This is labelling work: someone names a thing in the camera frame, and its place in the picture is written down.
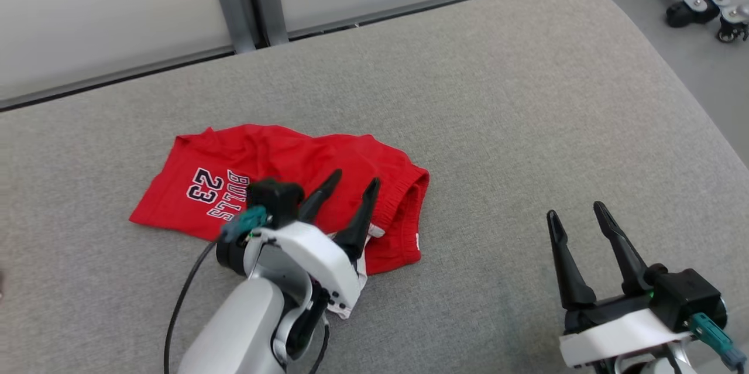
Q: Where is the teal left camera connector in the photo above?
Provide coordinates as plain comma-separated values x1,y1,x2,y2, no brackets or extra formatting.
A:
219,205,270,243

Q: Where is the teal camera connector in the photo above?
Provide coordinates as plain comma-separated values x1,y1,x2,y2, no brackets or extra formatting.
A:
689,312,748,370
219,205,270,243

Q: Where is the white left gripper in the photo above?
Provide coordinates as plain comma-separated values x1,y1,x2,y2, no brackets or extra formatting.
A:
250,169,382,317

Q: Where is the teal right camera connector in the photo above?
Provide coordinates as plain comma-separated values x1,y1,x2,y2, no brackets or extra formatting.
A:
689,312,748,370

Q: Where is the red basketball shorts white stripe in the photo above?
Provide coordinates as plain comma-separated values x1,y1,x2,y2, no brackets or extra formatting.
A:
129,123,431,319

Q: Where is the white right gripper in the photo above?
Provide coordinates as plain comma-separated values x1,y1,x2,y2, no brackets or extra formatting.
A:
547,201,692,370

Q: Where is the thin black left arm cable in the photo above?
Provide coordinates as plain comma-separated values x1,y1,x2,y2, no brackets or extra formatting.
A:
307,321,332,374
163,239,218,374

